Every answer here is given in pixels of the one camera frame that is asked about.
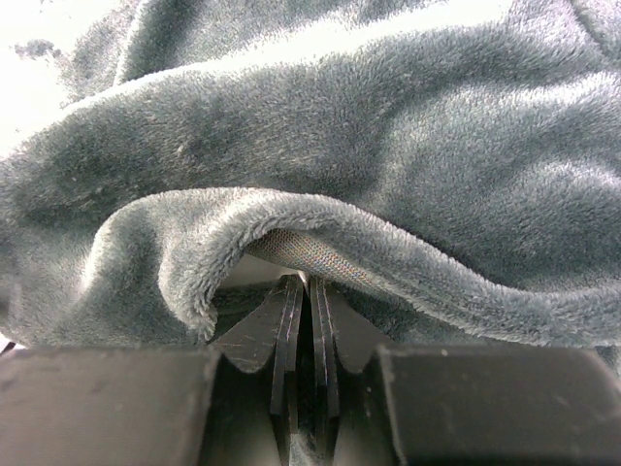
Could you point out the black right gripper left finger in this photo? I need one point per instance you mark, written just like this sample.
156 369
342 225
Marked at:
230 403

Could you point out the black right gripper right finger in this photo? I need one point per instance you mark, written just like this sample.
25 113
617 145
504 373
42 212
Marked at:
397 404

